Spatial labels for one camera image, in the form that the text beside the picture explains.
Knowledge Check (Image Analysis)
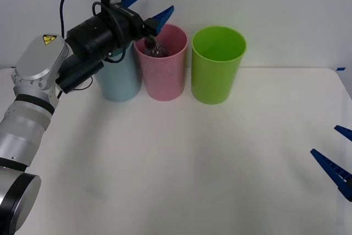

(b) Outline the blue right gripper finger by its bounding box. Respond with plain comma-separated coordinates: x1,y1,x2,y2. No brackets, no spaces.
310,148,352,202
334,125,352,141

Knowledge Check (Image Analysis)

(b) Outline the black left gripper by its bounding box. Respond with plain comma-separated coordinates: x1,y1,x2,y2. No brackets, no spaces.
105,0,175,46

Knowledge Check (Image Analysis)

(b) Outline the small dark plastic bottle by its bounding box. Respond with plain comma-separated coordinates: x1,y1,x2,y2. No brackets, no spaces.
144,35,170,58

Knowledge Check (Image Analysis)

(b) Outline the pink plastic bin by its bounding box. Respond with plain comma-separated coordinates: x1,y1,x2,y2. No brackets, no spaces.
134,24,189,102

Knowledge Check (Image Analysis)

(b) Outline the pale blue plastic bin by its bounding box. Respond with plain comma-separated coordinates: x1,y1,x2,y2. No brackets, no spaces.
95,39,142,103

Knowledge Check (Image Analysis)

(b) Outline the green plastic bin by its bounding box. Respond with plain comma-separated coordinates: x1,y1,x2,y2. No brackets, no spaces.
191,26,248,106

